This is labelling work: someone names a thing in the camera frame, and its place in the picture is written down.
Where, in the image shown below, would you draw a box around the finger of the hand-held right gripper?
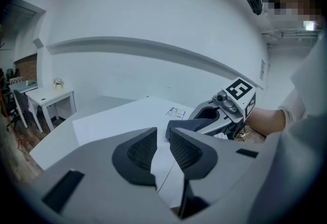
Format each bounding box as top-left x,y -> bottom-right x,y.
190,99 -> 221,120
195,110 -> 239,136

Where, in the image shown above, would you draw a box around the white flower pot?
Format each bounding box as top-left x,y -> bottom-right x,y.
53,77 -> 64,91

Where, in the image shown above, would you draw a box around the person's right forearm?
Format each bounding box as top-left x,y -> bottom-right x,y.
244,107 -> 288,138

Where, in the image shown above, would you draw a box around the dark chair with draped cloth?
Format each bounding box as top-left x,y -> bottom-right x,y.
12,89 -> 43,133

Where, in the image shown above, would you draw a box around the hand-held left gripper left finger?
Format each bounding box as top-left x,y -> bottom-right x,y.
30,127 -> 177,224

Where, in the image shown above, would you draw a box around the white wall notice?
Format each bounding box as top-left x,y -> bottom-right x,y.
260,58 -> 267,80

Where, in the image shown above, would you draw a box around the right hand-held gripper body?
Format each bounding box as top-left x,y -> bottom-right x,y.
221,77 -> 257,140

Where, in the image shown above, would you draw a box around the person's cream clothing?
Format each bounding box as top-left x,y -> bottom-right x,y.
255,36 -> 327,224

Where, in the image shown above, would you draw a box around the red wooden coat rack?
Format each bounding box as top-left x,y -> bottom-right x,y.
0,38 -> 12,131

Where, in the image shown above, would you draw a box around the small white desk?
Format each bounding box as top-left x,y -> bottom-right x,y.
25,86 -> 77,131

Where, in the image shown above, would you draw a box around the grey ceiling pipes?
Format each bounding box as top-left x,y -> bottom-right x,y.
262,29 -> 321,46

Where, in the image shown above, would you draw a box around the right hand-held gripper camera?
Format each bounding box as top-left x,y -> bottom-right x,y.
212,91 -> 240,114

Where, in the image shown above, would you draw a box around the dark blue cloth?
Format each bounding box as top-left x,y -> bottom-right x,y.
165,118 -> 214,143

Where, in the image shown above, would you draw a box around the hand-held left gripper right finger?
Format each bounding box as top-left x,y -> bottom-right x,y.
169,127 -> 267,216

